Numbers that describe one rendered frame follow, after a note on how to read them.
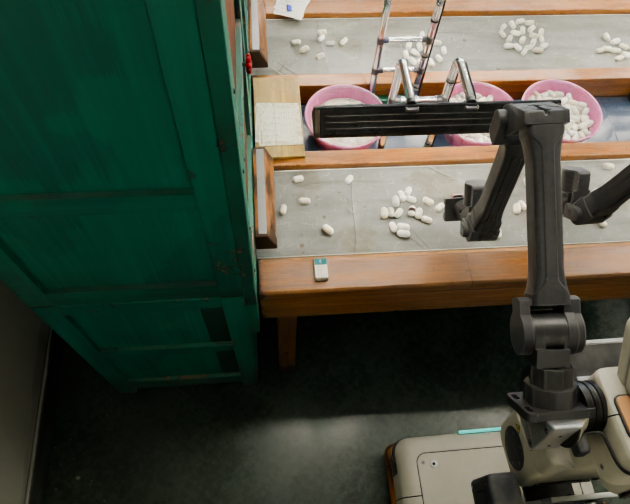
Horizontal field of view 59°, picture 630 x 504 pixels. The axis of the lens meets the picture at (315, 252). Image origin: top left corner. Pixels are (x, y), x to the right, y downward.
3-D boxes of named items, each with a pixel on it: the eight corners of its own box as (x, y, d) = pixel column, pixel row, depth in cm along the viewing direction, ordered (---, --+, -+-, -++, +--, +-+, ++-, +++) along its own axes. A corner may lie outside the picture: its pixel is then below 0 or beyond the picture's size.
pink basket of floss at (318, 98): (399, 134, 187) (404, 115, 178) (346, 180, 177) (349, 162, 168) (340, 92, 194) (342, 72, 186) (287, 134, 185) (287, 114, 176)
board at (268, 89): (305, 158, 169) (305, 155, 168) (255, 160, 168) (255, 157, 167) (298, 79, 184) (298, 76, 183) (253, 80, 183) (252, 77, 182)
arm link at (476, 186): (463, 239, 134) (499, 238, 133) (465, 194, 129) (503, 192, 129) (452, 222, 145) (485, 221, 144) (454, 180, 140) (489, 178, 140)
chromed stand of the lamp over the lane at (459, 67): (439, 204, 174) (484, 104, 135) (376, 207, 172) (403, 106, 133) (429, 156, 183) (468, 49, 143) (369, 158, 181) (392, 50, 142)
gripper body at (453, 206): (443, 196, 149) (452, 205, 142) (480, 194, 149) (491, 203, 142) (442, 219, 151) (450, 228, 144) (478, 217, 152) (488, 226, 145)
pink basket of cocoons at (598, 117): (599, 157, 186) (614, 139, 177) (522, 160, 184) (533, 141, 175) (575, 98, 198) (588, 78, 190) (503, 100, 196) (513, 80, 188)
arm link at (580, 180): (576, 223, 136) (604, 220, 139) (585, 177, 132) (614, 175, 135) (544, 209, 147) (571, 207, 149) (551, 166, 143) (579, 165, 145)
